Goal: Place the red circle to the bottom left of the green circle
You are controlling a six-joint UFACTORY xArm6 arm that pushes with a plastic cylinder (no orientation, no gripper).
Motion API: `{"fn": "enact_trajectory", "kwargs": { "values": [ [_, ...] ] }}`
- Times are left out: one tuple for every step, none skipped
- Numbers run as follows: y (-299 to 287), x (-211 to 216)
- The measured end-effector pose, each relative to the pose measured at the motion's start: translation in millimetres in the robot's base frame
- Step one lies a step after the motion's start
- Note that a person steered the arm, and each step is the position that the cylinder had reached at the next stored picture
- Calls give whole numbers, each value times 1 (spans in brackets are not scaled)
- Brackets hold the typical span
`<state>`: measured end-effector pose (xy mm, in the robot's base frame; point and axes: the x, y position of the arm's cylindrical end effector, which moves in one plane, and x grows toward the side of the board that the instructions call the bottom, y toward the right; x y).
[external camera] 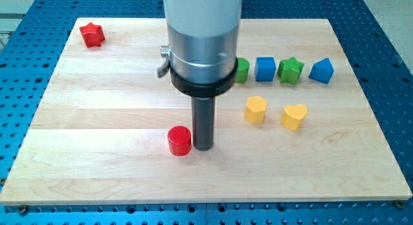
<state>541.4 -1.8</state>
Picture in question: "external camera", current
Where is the light wooden board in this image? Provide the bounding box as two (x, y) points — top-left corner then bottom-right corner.
(1, 17), (412, 205)

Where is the green star block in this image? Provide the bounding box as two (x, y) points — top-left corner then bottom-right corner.
(277, 57), (305, 85)

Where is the green cylinder block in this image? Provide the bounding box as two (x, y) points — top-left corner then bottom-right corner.
(236, 57), (250, 83)

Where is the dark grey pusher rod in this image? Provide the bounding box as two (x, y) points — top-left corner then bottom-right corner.
(191, 97), (215, 151)

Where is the blue cube block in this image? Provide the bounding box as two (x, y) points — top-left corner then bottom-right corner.
(254, 57), (276, 82)

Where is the blue pentagon block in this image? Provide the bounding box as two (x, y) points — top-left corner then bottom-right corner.
(308, 58), (334, 84)

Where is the yellow hexagon block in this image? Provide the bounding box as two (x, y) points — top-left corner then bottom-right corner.
(244, 96), (268, 124)

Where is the red star block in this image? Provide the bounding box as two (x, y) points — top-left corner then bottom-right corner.
(79, 23), (105, 48)

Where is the red cylinder block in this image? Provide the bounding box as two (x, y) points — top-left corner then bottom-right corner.
(167, 126), (192, 156)

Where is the blue perforated metal base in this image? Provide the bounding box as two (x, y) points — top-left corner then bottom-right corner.
(1, 0), (412, 224)

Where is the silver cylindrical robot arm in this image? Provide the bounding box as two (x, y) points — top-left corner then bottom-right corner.
(157, 0), (242, 98)

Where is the yellow heart block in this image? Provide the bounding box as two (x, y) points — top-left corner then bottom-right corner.
(280, 104), (308, 131)

